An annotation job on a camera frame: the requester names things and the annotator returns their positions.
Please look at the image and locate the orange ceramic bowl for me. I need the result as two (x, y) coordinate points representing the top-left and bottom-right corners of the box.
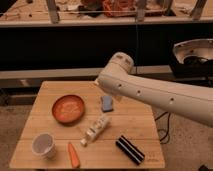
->
(52, 95), (85, 124)

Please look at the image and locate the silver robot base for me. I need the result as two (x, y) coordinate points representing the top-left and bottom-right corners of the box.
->
(173, 38), (213, 64)

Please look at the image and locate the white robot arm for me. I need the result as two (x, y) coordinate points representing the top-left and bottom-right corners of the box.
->
(97, 52), (213, 127)

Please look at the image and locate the blue sponge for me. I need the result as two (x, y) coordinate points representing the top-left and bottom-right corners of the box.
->
(101, 96), (113, 112)

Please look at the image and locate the wooden table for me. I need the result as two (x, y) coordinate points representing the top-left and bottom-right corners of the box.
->
(10, 81), (165, 169)

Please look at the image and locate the black striped box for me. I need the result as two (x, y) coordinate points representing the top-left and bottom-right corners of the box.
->
(115, 135), (145, 165)

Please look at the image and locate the orange crate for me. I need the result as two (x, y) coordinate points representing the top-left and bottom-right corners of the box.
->
(102, 0), (135, 17)

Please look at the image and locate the orange carrot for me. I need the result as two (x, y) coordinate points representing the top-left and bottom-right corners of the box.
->
(68, 143), (80, 169)

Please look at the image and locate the white paper cup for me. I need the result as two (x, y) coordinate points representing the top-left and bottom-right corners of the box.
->
(31, 133), (56, 158)

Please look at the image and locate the black cable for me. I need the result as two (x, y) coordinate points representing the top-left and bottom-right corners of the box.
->
(153, 111), (172, 145)

